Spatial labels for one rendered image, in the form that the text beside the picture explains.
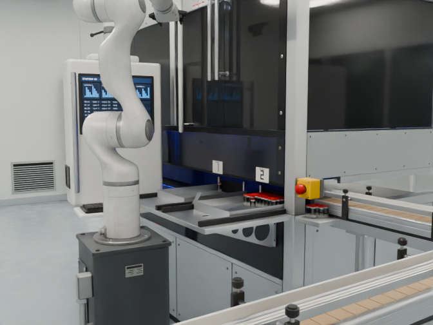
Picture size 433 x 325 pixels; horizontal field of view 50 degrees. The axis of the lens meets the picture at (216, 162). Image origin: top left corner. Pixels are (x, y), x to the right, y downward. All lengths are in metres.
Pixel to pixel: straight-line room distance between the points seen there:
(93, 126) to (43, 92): 5.54
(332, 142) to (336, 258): 0.50
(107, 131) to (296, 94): 0.73
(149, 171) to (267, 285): 0.95
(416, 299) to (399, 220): 0.71
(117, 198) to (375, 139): 1.18
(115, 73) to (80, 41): 5.80
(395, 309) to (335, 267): 1.17
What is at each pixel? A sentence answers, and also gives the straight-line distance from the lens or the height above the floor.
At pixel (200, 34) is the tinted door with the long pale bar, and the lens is 2.38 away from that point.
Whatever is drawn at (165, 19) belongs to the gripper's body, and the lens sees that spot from 2.09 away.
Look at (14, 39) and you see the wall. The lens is 7.05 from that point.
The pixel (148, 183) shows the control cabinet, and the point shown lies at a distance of 2.56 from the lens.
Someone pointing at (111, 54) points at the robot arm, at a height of 1.46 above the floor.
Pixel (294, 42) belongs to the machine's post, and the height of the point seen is 1.54.
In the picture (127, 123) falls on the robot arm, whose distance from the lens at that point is 1.47.
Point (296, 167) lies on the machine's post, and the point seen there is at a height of 1.07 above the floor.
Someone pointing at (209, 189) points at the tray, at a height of 0.89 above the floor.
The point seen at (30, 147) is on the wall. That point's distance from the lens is 7.02.
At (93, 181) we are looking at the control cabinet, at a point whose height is 0.93.
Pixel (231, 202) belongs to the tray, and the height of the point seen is 0.89.
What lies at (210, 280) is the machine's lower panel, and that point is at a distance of 2.41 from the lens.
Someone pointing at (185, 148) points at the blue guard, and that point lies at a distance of 2.47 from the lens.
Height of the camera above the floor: 1.28
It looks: 6 degrees down
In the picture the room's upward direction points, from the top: straight up
